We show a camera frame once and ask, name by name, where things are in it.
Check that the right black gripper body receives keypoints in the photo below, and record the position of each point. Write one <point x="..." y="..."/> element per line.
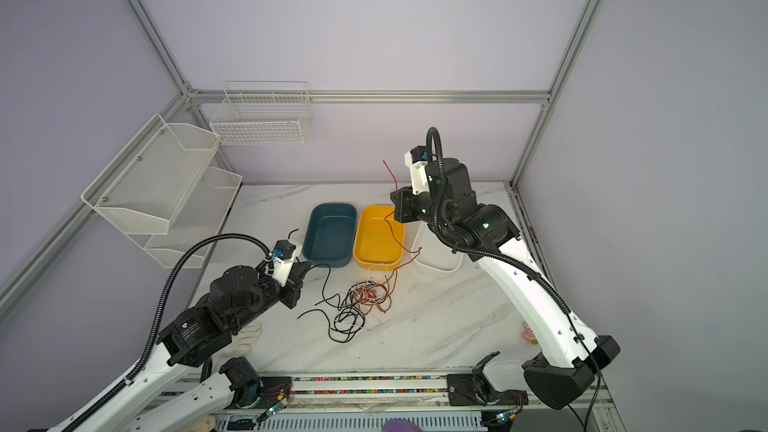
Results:
<point x="409" y="207"/>

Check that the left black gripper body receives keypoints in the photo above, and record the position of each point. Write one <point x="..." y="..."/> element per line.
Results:
<point x="288" y="292"/>

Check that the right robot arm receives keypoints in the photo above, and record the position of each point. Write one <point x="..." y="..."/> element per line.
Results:
<point x="572" y="355"/>

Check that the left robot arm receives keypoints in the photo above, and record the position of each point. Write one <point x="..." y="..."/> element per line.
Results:
<point x="234" y="300"/>

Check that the yellow plastic tub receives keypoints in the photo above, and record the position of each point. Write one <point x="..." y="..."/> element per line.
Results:
<point x="380" y="240"/>

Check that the white plastic tub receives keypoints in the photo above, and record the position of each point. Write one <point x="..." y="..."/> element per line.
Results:
<point x="431" y="255"/>

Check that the white cotton glove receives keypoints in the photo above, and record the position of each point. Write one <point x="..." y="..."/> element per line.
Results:
<point x="243" y="343"/>

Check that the teal plastic tub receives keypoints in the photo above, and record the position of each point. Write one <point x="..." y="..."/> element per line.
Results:
<point x="330" y="234"/>

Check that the lower white mesh shelf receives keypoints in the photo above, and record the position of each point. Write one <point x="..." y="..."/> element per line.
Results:
<point x="202" y="216"/>

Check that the white mesh shelf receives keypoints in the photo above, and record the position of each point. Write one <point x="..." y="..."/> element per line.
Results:
<point x="202" y="216"/>
<point x="143" y="190"/>

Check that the purple object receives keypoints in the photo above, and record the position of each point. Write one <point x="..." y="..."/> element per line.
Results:
<point x="400" y="425"/>

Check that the upper white mesh shelf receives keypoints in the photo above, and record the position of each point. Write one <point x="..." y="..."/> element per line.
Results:
<point x="143" y="190"/>

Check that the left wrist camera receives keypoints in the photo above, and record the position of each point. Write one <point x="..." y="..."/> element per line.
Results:
<point x="283" y="257"/>

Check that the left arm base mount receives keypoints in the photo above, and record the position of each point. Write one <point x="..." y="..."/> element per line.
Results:
<point x="248" y="388"/>

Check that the aluminium front rail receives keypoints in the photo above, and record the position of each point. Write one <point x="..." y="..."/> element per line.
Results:
<point x="394" y="388"/>

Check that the white wire basket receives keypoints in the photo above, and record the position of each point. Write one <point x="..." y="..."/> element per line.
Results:
<point x="263" y="113"/>

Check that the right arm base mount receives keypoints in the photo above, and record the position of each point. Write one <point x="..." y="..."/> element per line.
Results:
<point x="474" y="389"/>

